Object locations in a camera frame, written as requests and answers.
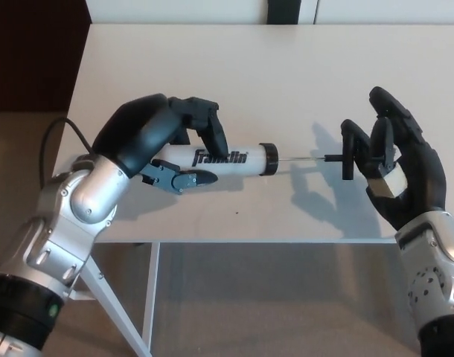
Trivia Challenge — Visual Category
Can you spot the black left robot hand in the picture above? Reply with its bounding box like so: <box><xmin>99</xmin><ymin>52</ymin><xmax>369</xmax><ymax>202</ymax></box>
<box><xmin>91</xmin><ymin>93</ymin><xmax>230</xmax><ymax>195</ymax></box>

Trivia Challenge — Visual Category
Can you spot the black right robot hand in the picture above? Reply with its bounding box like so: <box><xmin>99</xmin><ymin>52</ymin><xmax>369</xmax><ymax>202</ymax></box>
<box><xmin>340</xmin><ymin>86</ymin><xmax>447</xmax><ymax>232</ymax></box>

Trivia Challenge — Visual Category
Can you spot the white air pump black handle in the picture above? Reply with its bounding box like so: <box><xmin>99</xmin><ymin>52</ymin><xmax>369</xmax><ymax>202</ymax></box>
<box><xmin>154</xmin><ymin>118</ymin><xmax>371</xmax><ymax>181</ymax></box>

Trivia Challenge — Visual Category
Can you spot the white desk with metal legs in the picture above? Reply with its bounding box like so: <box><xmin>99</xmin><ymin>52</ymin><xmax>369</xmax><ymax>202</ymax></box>
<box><xmin>54</xmin><ymin>24</ymin><xmax>454</xmax><ymax>357</ymax></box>

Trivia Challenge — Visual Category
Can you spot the white cabinet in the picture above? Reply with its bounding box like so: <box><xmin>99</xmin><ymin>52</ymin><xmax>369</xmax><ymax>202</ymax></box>
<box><xmin>87</xmin><ymin>0</ymin><xmax>454</xmax><ymax>26</ymax></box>

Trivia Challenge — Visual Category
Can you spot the black rectangular panel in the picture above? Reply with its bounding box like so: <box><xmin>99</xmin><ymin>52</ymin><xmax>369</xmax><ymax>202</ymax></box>
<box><xmin>266</xmin><ymin>0</ymin><xmax>301</xmax><ymax>26</ymax></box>

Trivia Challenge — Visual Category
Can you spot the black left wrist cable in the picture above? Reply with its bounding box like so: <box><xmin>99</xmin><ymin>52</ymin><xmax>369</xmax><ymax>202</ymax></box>
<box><xmin>40</xmin><ymin>117</ymin><xmax>94</xmax><ymax>187</ymax></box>

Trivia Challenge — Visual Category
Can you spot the dark brown wall panel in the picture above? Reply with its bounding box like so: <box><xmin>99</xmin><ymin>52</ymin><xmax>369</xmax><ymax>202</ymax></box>
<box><xmin>0</xmin><ymin>0</ymin><xmax>92</xmax><ymax>112</ymax></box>

